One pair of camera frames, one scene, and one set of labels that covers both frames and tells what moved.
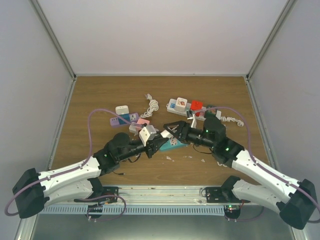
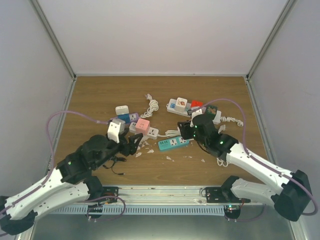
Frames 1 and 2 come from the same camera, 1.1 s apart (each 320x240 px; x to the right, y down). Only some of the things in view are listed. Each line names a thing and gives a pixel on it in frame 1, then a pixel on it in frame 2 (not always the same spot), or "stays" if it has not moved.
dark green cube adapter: x=211 y=112 stays
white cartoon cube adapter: x=181 y=104 stays
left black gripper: x=152 y=145 to x=133 y=148
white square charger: x=121 y=110 stays
